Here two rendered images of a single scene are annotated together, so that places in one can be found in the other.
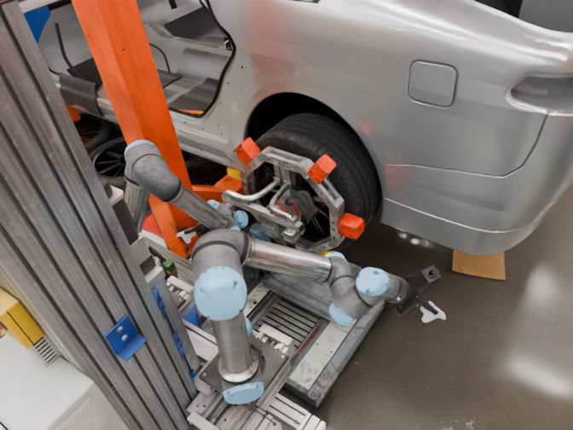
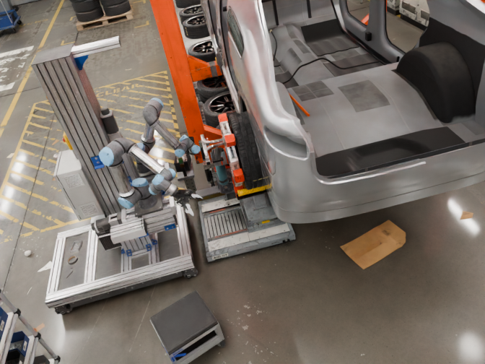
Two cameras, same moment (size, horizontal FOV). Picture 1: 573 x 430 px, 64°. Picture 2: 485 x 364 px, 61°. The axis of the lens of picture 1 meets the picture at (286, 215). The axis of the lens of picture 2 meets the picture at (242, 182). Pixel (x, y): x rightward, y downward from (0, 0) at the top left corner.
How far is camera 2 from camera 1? 2.30 m
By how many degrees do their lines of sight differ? 35
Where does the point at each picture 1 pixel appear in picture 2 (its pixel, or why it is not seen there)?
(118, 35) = (169, 51)
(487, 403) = (276, 310)
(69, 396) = (73, 169)
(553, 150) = (283, 170)
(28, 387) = (69, 162)
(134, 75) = (175, 68)
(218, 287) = (102, 152)
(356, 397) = (227, 269)
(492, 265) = (367, 258)
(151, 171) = (145, 112)
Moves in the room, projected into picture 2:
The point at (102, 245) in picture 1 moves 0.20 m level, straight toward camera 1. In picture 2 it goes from (92, 128) to (79, 144)
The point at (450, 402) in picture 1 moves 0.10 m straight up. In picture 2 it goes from (262, 298) to (260, 291)
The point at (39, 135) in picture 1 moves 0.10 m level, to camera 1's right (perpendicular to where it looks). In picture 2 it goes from (73, 89) to (81, 92)
